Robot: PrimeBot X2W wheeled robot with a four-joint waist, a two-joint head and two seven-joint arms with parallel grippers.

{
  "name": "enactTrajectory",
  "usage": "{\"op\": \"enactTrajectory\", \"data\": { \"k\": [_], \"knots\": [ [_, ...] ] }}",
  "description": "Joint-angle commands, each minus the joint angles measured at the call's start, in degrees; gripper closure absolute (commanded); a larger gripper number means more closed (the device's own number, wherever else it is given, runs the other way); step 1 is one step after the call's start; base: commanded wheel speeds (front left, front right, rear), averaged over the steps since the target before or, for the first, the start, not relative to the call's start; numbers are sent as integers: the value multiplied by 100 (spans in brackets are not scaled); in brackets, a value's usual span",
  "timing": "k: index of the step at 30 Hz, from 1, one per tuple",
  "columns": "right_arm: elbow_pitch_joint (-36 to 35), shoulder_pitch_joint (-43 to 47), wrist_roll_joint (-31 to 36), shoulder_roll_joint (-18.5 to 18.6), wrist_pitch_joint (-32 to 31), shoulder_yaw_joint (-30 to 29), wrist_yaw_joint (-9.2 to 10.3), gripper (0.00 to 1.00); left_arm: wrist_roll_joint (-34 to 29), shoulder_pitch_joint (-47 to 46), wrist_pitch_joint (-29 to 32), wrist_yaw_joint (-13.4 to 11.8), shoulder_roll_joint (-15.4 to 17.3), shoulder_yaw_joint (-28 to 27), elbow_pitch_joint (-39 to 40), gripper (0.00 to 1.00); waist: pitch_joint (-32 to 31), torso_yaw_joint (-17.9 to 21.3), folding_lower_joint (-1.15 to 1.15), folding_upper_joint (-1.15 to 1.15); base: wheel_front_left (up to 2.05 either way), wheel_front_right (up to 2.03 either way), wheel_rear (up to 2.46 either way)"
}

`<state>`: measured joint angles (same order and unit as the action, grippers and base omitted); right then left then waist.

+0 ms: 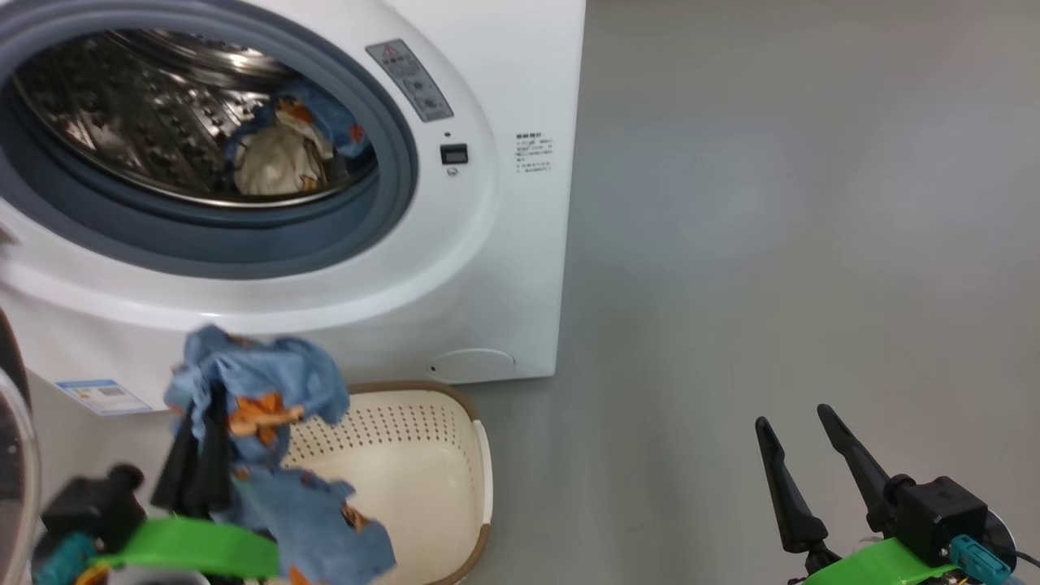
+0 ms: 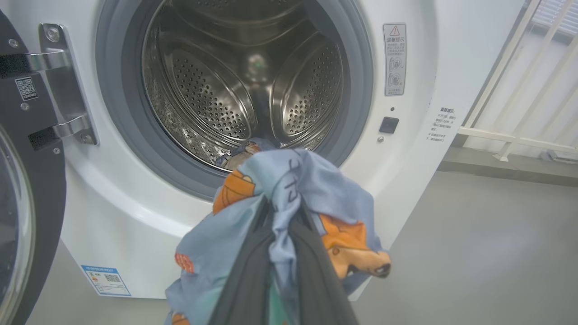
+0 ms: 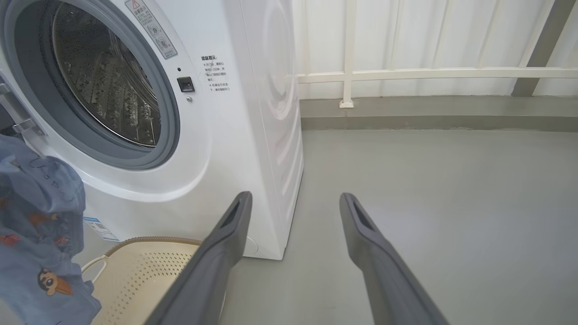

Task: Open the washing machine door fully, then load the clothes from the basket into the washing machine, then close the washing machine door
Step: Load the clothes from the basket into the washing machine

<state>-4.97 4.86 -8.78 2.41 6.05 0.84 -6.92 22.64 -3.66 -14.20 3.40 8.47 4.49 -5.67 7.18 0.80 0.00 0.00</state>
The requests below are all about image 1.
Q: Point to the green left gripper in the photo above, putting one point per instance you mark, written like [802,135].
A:
[195,544]

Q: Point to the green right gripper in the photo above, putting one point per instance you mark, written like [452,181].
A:
[886,565]

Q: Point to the blue cartoon print garment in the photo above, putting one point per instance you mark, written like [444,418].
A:
[268,374]

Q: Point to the washing machine glass door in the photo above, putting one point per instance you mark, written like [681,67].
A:
[12,455]

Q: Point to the cream and blue garment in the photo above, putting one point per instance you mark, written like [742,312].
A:
[276,162]

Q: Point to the white front-load washing machine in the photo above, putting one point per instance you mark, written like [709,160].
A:
[504,268]

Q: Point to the steel washer drum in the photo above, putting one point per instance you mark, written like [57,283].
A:
[122,106]

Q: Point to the black door lock slot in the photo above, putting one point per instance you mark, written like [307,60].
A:
[454,153]

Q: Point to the blue energy label sticker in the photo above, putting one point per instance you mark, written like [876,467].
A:
[101,396]

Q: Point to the cream perforated laundry basket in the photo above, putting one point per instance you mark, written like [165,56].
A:
[422,487]

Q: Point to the round white filter cover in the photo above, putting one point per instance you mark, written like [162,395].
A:
[475,366]

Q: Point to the grey warning sticker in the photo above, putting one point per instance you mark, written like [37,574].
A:
[410,81]

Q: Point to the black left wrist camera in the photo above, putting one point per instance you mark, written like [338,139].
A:
[93,508]

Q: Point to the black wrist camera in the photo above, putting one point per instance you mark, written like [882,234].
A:
[93,508]
[942,512]

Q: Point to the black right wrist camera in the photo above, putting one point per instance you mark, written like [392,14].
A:
[942,512]

